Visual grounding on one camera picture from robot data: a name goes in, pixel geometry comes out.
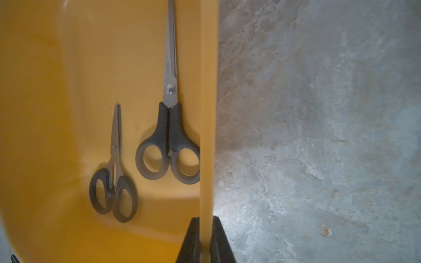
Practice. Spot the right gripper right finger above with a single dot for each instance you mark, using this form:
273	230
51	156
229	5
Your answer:
221	251

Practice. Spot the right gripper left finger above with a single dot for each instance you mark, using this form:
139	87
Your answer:
191	247

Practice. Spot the small silver blade scissors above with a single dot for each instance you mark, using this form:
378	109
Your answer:
169	136

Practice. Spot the yellow plastic storage box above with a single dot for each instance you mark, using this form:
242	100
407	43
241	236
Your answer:
64	67

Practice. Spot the smallest grey handled scissors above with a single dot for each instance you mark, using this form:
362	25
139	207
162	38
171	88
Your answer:
113	179

